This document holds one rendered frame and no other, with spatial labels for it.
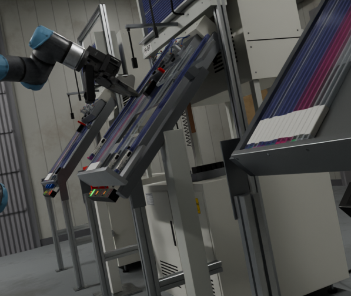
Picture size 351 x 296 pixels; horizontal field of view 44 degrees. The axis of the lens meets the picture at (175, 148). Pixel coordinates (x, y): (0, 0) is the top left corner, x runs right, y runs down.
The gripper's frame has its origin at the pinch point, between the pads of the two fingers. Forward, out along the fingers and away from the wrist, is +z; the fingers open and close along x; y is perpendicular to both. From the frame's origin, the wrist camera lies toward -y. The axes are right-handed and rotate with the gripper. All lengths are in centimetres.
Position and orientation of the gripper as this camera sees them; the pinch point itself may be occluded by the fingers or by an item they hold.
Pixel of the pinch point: (133, 96)
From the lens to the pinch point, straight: 142.4
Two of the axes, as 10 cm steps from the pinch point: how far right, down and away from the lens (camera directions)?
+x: -4.1, 0.9, 9.1
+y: 3.6, -9.0, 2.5
